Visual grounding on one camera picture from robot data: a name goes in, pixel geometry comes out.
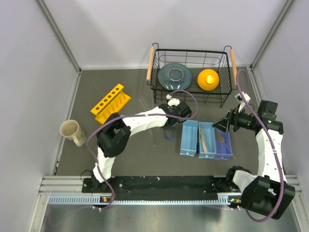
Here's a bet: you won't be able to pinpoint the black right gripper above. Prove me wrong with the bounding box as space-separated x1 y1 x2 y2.
212 103 259 133

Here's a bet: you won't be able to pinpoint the wire test tube brush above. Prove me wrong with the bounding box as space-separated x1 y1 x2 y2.
214 130 237 160

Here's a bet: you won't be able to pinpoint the blue safety goggles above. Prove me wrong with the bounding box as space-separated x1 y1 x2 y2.
164 130 175 141

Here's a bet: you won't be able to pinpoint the wooden test tube holder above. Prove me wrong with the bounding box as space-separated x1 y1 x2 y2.
199 128 208 153

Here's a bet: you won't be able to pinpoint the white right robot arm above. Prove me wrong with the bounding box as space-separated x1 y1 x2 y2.
213 99 295 220

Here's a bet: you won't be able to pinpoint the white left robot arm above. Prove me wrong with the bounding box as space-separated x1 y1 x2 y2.
82 99 196 193

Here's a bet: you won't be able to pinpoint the short glass test tube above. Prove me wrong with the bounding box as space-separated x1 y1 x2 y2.
152 139 157 148

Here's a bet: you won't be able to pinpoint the light blue left bin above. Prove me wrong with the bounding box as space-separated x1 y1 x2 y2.
180 120 198 157

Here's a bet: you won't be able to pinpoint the light blue bin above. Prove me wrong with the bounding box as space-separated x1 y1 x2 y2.
180 120 198 157
198 122 217 159

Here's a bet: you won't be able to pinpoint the light blue middle bin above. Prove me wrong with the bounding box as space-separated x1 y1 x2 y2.
198 122 217 159

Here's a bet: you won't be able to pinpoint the blue ceramic plate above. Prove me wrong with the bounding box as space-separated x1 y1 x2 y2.
157 63 193 90

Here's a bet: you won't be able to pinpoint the yellow ribbed bowl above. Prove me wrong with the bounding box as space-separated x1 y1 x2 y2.
197 69 220 91

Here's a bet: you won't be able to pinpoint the yellow test tube rack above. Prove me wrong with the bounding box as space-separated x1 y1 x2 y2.
90 84 131 124

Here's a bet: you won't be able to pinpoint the beige ceramic mug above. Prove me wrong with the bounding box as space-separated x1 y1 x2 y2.
59 119 87 147

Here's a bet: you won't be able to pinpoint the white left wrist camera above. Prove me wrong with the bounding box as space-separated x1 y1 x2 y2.
166 94 180 106

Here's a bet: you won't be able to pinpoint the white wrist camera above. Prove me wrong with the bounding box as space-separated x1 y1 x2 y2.
166 94 180 106
235 92 251 112

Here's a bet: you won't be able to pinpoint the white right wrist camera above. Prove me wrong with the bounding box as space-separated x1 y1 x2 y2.
235 92 251 112

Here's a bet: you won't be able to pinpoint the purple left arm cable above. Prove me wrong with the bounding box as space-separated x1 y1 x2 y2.
85 89 198 210

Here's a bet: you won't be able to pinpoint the black wire basket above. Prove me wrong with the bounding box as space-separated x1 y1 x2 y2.
146 43 236 106

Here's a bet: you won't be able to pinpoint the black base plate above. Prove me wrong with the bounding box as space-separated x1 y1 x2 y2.
81 175 244 201

